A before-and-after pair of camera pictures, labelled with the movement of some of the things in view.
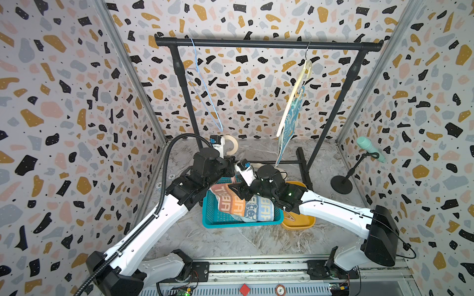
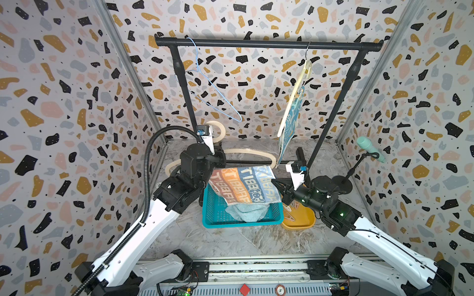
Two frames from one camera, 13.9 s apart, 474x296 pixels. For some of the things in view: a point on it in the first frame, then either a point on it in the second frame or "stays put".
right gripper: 245,190 -> 289,192
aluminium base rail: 390,275 stays put
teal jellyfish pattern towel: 287,132 stays put
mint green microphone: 365,143 stays put
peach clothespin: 289,217 stays put
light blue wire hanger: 213,114 -> 198,69
